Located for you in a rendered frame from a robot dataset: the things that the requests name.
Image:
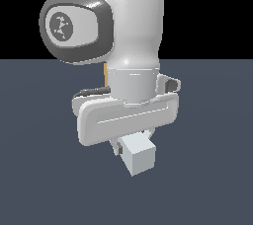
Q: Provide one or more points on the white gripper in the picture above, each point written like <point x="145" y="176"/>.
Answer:
<point x="128" y="120"/>

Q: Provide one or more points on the white square peg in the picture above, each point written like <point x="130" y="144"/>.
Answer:
<point x="138" y="155"/>

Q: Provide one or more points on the orange box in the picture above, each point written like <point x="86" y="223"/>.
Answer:
<point x="105" y="74"/>

